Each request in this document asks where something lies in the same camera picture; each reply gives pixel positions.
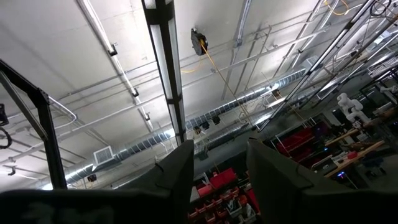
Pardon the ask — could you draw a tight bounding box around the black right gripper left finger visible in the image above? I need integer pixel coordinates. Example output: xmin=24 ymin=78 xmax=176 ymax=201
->
xmin=118 ymin=139 xmax=196 ymax=224

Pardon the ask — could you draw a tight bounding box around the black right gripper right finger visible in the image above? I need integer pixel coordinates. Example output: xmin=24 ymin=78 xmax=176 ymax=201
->
xmin=246 ymin=138 xmax=351 ymax=224

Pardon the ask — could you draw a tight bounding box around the red storage bin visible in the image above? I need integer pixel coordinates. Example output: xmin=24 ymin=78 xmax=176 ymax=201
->
xmin=208 ymin=167 xmax=238 ymax=190

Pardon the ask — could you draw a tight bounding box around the red storage rack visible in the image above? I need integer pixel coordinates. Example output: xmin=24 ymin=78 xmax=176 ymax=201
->
xmin=275 ymin=126 xmax=315 ymax=157

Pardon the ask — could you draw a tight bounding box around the white ceiling air vent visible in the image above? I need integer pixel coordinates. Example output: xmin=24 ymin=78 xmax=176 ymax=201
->
xmin=92 ymin=145 xmax=115 ymax=166

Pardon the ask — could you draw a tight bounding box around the wooden workbench top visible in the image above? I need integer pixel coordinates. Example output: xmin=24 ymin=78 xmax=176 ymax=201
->
xmin=324 ymin=139 xmax=386 ymax=179

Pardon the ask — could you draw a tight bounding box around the long ceiling light strip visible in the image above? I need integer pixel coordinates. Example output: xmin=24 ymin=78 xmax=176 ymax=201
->
xmin=141 ymin=0 xmax=187 ymax=147
xmin=257 ymin=0 xmax=377 ymax=132

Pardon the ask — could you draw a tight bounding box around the metal ceiling conduit pipe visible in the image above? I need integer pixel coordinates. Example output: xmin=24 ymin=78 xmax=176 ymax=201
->
xmin=76 ymin=0 xmax=154 ymax=132

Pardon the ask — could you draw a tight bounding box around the silver ribbed ventilation duct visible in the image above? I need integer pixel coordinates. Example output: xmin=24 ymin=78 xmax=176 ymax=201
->
xmin=64 ymin=68 xmax=308 ymax=185

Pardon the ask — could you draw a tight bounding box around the yellow reel cord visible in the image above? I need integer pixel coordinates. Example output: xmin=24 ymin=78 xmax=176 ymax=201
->
xmin=180 ymin=39 xmax=252 ymax=125

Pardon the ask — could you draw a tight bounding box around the black ceiling cord reel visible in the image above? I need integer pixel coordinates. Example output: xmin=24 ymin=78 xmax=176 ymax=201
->
xmin=190 ymin=27 xmax=209 ymax=57

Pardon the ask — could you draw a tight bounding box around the black metal frame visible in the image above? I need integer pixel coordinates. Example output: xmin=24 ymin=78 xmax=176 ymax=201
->
xmin=0 ymin=58 xmax=68 ymax=190

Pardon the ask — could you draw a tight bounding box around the black cable loop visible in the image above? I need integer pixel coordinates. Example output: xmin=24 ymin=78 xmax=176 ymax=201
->
xmin=0 ymin=126 xmax=14 ymax=150

